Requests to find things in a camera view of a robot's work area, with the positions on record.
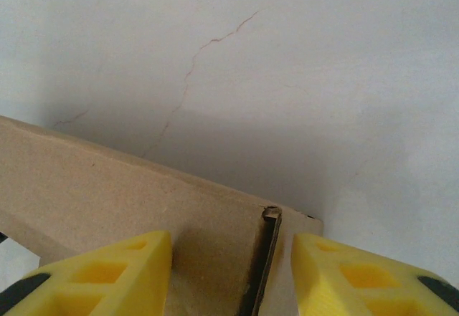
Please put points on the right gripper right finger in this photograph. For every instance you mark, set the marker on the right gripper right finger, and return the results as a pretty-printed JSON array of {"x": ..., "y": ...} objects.
[{"x": 358, "y": 287}]

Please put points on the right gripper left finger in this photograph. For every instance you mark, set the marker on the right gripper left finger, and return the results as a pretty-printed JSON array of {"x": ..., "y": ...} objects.
[{"x": 89, "y": 287}]

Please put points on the brown cardboard paper box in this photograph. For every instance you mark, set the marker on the brown cardboard paper box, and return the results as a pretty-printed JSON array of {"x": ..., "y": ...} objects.
[{"x": 107, "y": 194}]

